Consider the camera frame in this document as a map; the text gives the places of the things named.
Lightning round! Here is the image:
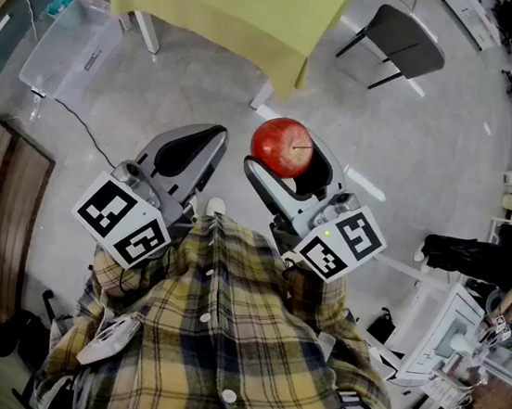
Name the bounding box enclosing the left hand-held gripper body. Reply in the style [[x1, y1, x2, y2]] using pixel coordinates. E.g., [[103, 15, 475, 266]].
[[64, 152, 205, 279]]

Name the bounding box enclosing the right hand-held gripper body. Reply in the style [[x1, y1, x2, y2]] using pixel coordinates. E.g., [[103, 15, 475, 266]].
[[263, 180, 394, 291]]

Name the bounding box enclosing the red apple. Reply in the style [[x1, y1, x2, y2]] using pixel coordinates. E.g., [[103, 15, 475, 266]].
[[246, 112, 318, 183]]

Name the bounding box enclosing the person's right forearm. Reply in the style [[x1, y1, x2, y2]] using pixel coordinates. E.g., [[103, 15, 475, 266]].
[[276, 256, 354, 324]]

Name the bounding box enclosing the person's left forearm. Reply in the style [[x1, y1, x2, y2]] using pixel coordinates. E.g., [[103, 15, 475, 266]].
[[84, 242, 171, 304]]

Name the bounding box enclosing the person's white shoe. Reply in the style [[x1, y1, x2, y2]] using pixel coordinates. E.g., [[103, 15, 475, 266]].
[[204, 196, 230, 220]]

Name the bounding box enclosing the black backpack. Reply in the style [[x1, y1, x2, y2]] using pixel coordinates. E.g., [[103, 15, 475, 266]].
[[365, 305, 399, 347]]

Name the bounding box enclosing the brown wooden board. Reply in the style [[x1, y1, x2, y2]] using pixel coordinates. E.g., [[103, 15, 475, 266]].
[[0, 115, 62, 329]]

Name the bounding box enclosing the yellow-green tablecloth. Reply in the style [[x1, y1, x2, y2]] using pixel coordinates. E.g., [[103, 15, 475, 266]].
[[97, 0, 358, 111]]

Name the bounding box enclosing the clear plastic storage bin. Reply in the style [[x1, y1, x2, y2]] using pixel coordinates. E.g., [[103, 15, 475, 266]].
[[16, 0, 128, 110]]

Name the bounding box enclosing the white side table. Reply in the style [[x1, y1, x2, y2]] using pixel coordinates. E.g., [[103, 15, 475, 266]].
[[356, 251, 494, 397]]

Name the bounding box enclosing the grey dining chair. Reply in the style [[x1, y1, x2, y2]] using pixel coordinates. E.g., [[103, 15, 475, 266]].
[[331, 0, 453, 99]]

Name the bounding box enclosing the person's yellow plaid shirt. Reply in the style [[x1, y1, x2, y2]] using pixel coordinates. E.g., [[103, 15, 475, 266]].
[[30, 191, 421, 409]]

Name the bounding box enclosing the teal bag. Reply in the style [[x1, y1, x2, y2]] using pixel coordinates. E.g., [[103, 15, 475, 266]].
[[45, 0, 77, 19]]

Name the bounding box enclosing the black floor cable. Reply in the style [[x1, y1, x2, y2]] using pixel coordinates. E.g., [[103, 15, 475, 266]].
[[45, 96, 126, 171]]

